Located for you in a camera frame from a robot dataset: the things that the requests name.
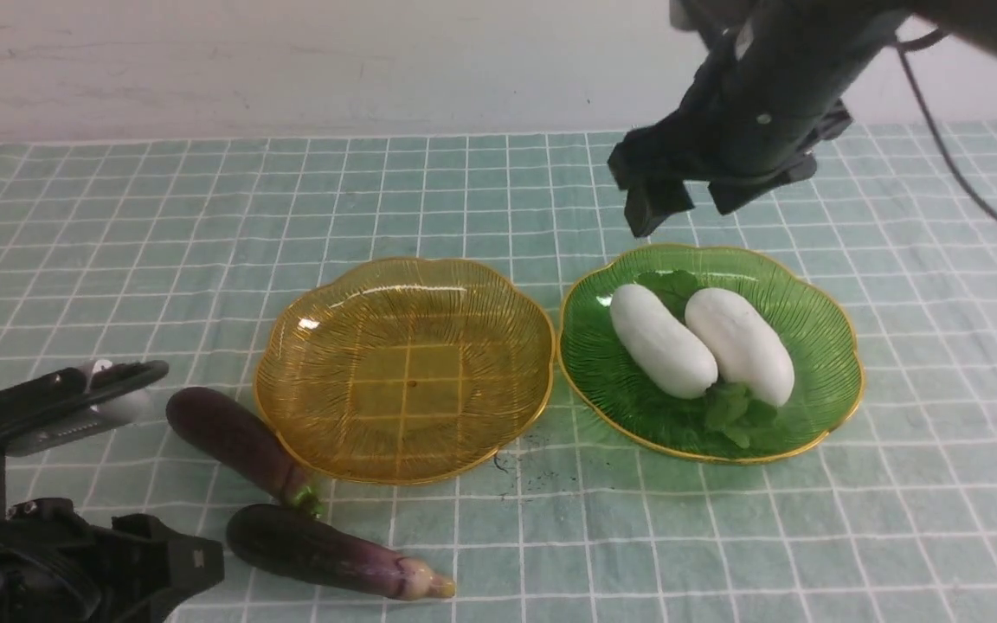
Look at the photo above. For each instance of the dark eggplant pale stem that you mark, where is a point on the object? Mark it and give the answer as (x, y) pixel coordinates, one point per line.
(289, 543)

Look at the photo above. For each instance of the green plastic flower plate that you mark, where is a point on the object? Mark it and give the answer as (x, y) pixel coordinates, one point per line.
(830, 379)

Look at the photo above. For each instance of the amber plastic flower plate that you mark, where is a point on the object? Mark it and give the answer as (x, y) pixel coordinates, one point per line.
(406, 371)

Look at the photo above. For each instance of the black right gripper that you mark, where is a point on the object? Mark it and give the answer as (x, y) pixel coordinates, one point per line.
(773, 70)

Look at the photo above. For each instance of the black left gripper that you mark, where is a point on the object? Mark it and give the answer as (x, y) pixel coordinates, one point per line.
(57, 567)

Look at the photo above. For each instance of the green checkered tablecloth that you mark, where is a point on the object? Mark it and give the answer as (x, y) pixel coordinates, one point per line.
(187, 251)

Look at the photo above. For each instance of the white radish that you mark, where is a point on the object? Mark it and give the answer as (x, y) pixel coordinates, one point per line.
(672, 356)
(755, 373)

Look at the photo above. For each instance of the purple eggplant green stem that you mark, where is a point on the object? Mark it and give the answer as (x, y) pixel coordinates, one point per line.
(219, 426)

